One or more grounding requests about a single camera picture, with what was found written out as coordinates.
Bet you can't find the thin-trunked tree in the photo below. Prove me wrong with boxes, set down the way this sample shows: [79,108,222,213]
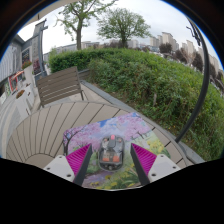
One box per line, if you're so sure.
[54,0,118,51]

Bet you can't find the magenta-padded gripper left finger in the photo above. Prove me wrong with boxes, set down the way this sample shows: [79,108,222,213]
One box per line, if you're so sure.
[43,143,94,187]

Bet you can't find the transparent grey computer mouse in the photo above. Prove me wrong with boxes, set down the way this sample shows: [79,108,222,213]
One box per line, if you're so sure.
[97,134,126,172]

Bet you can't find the curved black umbrella pole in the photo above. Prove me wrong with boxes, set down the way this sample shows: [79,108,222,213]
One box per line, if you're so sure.
[174,18,211,144]

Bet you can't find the floral print mouse pad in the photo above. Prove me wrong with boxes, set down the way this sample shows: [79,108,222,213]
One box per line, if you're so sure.
[62,112,172,190]

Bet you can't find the white planter box with flowers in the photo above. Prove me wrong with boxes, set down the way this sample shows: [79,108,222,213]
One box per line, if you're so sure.
[21,60,36,88]
[14,83,36,114]

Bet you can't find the brown slatted chair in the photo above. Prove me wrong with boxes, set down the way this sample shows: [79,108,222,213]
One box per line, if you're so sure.
[35,65,85,108]

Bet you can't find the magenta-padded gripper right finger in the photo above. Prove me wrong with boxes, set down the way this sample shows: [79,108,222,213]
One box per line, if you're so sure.
[129,142,183,187]

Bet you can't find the round-crowned tree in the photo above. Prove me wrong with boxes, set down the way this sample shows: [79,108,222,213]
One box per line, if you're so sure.
[96,7,152,49]

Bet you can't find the distant apartment buildings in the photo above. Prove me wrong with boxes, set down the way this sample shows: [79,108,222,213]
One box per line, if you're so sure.
[146,31,224,88]

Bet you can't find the tall grey sign pillar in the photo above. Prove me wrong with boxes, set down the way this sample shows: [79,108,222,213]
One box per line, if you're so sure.
[31,19,49,78]

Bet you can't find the grey shopfront building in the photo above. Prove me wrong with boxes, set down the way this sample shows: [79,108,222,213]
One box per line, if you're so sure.
[0,33,34,98]

